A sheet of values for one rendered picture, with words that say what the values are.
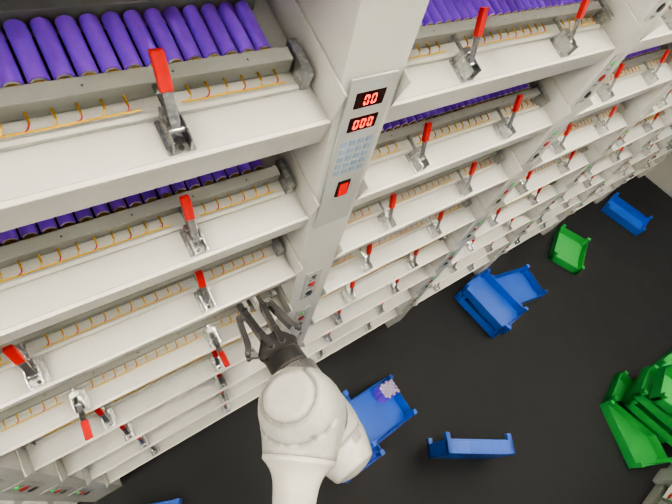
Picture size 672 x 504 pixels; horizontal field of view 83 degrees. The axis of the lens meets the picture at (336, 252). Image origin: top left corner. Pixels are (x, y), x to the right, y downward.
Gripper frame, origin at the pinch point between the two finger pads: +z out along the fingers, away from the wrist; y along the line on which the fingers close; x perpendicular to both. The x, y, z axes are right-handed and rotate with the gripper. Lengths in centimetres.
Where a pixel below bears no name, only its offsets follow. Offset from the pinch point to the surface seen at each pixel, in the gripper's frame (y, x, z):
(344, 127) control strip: -10.6, -46.3, -15.0
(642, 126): -199, 7, 0
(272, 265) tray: -5.0, -11.9, -3.7
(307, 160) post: -8.7, -38.7, -9.5
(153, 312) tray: 18.0, -12.2, -3.2
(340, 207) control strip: -14.5, -28.8, -11.4
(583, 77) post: -79, -40, -12
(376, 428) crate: -42, 101, -20
